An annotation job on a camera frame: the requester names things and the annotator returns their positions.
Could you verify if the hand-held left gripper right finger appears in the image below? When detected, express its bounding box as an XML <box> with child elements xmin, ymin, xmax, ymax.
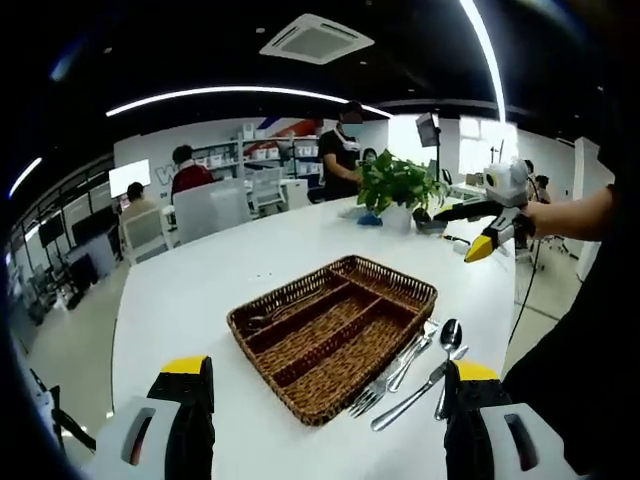
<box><xmin>442</xmin><ymin>358</ymin><xmax>580</xmax><ymax>480</ymax></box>

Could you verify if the black studio light on stand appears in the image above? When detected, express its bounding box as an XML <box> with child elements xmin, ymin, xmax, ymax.
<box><xmin>414</xmin><ymin>112</ymin><xmax>444</xmax><ymax>186</ymax></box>

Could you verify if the person's right hand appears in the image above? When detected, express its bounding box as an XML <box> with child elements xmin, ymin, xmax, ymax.
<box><xmin>519</xmin><ymin>202</ymin><xmax>551</xmax><ymax>240</ymax></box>

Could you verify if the silver fork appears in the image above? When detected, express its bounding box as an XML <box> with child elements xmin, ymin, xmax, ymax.
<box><xmin>347</xmin><ymin>339</ymin><xmax>426</xmax><ymax>419</ymax></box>
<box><xmin>379</xmin><ymin>319</ymin><xmax>442</xmax><ymax>396</ymax></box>

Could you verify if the white ceiling light strip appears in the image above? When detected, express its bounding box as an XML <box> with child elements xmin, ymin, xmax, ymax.
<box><xmin>458</xmin><ymin>0</ymin><xmax>509</xmax><ymax>125</ymax></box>
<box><xmin>8</xmin><ymin>157</ymin><xmax>44</xmax><ymax>199</ymax></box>
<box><xmin>104</xmin><ymin>85</ymin><xmax>394</xmax><ymax>120</ymax></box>

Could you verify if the white ceiling air conditioner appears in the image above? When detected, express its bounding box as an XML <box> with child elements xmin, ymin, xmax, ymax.
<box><xmin>258</xmin><ymin>13</ymin><xmax>376</xmax><ymax>65</ymax></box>

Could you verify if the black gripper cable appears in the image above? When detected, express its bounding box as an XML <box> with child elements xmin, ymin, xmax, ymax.
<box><xmin>507</xmin><ymin>172</ymin><xmax>546</xmax><ymax>347</ymax></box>

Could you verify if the dark grey device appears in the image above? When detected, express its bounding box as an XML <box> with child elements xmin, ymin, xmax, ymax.
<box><xmin>412</xmin><ymin>208</ymin><xmax>447</xmax><ymax>234</ymax></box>

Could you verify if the white storage shelf with boxes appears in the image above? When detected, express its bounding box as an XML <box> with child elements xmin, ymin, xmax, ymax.
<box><xmin>192</xmin><ymin>119</ymin><xmax>324</xmax><ymax>181</ymax></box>

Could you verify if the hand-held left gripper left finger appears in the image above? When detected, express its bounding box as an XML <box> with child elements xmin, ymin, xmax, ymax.
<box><xmin>87</xmin><ymin>355</ymin><xmax>217</xmax><ymax>480</ymax></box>

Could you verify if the black computer monitor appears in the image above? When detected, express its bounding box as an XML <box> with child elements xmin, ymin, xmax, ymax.
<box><xmin>69</xmin><ymin>204</ymin><xmax>121</xmax><ymax>251</ymax></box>

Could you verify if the white cabinet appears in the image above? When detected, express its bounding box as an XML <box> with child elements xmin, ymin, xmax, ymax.
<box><xmin>279</xmin><ymin>178</ymin><xmax>310</xmax><ymax>210</ymax></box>

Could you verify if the white office chair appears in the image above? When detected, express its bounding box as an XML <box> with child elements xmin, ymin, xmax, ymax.
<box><xmin>121</xmin><ymin>207</ymin><xmax>174</xmax><ymax>266</ymax></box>
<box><xmin>248</xmin><ymin>167</ymin><xmax>286</xmax><ymax>219</ymax></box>
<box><xmin>172</xmin><ymin>178</ymin><xmax>251</xmax><ymax>246</ymax></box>

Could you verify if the white power adapter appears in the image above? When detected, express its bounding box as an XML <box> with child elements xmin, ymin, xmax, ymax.
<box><xmin>438</xmin><ymin>233</ymin><xmax>472</xmax><ymax>253</ymax></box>

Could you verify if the green plant in white pot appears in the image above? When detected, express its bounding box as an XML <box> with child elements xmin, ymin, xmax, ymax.
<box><xmin>355</xmin><ymin>148</ymin><xmax>451</xmax><ymax>232</ymax></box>

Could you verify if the bright white display screen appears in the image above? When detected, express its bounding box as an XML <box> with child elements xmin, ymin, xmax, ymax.
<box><xmin>107</xmin><ymin>158</ymin><xmax>152</xmax><ymax>199</ymax></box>

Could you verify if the silver spoon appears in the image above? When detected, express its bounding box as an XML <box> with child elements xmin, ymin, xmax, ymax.
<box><xmin>433</xmin><ymin>317</ymin><xmax>464</xmax><ymax>421</ymax></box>
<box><xmin>243</xmin><ymin>294</ymin><xmax>331</xmax><ymax>332</ymax></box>

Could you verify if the brown wicker storage slot basket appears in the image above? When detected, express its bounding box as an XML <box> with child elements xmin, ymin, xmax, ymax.
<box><xmin>226</xmin><ymin>254</ymin><xmax>440</xmax><ymax>427</ymax></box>

